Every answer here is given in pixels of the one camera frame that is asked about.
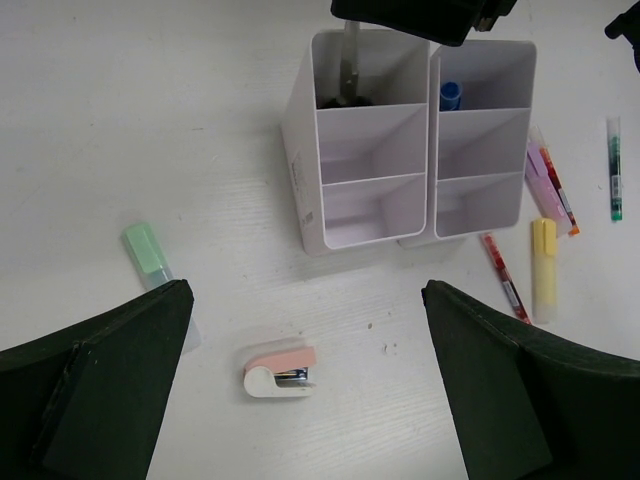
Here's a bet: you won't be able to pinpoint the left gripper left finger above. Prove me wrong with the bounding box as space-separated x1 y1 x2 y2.
1 280 194 479

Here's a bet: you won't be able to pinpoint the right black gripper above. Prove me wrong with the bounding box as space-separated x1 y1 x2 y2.
330 0 516 47

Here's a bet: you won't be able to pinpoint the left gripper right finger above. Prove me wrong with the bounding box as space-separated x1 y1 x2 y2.
421 280 639 479

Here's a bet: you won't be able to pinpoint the clear bottle blue cap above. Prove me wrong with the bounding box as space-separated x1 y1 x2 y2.
439 81 462 112

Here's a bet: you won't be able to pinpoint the black handled scissors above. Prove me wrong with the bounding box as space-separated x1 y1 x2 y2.
322 21 373 109

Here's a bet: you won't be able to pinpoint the green highlighter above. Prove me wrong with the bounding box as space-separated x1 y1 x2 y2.
121 221 203 355

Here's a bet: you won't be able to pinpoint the yellow highlighter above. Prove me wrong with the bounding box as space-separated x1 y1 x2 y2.
531 218 558 324

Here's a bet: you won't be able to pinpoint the green pen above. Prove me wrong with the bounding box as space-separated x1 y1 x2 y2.
606 117 623 222

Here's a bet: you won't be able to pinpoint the pink highlighter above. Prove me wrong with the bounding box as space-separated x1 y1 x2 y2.
525 140 572 237

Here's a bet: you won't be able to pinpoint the right white organizer box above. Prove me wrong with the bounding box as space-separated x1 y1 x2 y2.
400 40 537 248

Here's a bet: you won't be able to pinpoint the white organizer box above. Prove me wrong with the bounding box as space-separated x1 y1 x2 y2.
281 29 430 256
400 40 537 248

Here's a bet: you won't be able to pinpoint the left white organizer box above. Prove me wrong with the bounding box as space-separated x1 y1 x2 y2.
281 29 430 256

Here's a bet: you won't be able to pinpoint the pink white mini stapler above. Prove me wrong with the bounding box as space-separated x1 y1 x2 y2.
237 337 317 400

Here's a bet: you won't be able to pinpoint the orange red pen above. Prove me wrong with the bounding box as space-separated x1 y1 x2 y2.
528 125 580 237

